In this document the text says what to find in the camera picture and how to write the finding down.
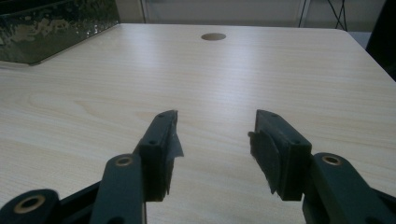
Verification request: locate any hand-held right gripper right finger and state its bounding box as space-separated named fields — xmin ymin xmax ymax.
xmin=247 ymin=109 xmax=313 ymax=202

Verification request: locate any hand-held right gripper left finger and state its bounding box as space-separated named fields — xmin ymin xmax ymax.
xmin=133 ymin=109 xmax=185 ymax=203

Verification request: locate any dark glossy tray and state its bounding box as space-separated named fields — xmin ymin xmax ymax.
xmin=0 ymin=0 xmax=121 ymax=66

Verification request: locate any black cable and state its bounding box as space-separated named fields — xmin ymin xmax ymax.
xmin=326 ymin=0 xmax=348 ymax=32

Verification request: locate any dark chair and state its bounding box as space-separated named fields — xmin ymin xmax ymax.
xmin=365 ymin=0 xmax=396 ymax=82

